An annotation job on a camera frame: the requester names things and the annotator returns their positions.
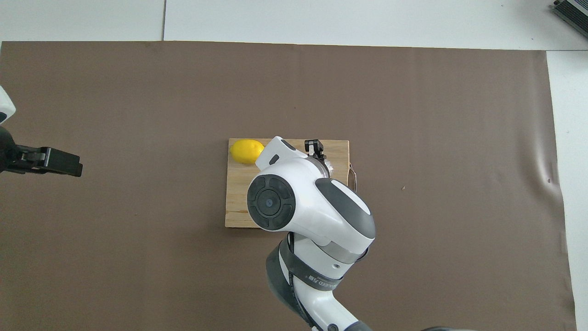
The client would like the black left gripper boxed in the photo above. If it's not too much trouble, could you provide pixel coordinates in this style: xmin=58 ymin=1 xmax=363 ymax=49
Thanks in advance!
xmin=0 ymin=125 xmax=84 ymax=177

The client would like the yellow lemon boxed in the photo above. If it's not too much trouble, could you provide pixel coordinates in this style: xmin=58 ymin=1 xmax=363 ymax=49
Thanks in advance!
xmin=230 ymin=139 xmax=266 ymax=165

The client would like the wooden cutting board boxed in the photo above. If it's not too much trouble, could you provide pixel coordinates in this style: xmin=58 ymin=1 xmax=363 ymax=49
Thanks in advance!
xmin=225 ymin=139 xmax=357 ymax=229

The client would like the brown paper table mat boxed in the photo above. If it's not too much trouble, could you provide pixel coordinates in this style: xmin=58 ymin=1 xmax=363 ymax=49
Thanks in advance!
xmin=0 ymin=40 xmax=577 ymax=331

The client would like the grey finned metal device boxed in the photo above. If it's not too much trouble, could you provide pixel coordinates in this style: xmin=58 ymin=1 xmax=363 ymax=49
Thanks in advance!
xmin=551 ymin=0 xmax=588 ymax=34

